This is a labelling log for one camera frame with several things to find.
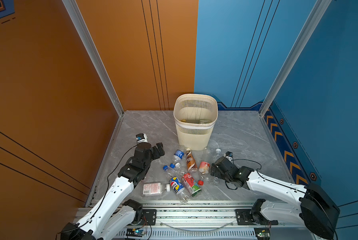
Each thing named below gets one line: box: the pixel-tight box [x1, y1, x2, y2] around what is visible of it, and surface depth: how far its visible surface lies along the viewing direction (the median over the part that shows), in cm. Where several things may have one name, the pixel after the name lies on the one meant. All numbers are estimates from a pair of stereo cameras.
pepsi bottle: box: [169, 176, 190, 204], surface depth 80 cm
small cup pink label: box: [198, 161, 210, 174], surface depth 88 cm
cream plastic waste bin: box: [173, 93, 219, 151], surface depth 93 cm
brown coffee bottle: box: [185, 148, 198, 174], surface depth 89 cm
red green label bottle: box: [181, 172, 202, 198], surface depth 81 cm
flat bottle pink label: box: [141, 182, 171, 196], surface depth 81 cm
